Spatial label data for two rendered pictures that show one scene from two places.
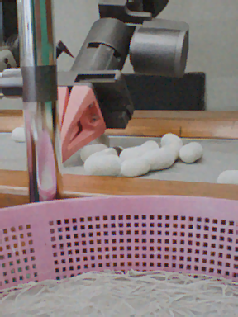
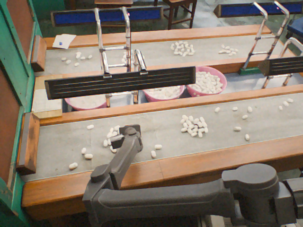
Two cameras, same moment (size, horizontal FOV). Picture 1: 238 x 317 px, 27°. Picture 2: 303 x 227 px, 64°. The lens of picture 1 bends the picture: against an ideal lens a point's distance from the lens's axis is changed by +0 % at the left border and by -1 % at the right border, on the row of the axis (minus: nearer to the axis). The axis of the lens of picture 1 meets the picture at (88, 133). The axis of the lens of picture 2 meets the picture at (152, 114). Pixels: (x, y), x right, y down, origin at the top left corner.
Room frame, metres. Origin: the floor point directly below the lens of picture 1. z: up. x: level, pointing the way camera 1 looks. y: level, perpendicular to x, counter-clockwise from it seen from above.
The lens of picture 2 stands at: (1.15, -0.40, 1.76)
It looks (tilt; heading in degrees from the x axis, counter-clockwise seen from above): 49 degrees down; 138
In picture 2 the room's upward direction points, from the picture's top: 6 degrees clockwise
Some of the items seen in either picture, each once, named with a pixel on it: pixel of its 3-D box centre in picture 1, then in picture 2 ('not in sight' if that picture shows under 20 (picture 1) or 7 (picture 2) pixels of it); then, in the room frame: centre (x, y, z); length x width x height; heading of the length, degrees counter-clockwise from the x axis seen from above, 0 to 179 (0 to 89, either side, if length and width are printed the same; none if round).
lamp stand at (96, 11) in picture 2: not in sight; (113, 49); (0.05, 0.23, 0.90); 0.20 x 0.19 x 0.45; 65
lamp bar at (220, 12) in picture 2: not in sight; (261, 7); (0.38, 1.14, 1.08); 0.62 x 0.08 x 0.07; 65
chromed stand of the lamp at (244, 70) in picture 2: not in sight; (257, 39); (0.46, 1.11, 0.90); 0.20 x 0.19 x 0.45; 65
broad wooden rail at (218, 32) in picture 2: not in sight; (164, 44); (-0.09, 0.77, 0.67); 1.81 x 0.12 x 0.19; 65
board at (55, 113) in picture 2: not in sight; (48, 95); (0.07, -0.21, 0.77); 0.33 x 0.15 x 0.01; 155
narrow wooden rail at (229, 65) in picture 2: not in sight; (179, 72); (0.27, 0.61, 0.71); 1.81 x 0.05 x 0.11; 65
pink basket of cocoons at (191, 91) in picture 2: not in sight; (203, 84); (0.46, 0.64, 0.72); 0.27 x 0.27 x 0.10
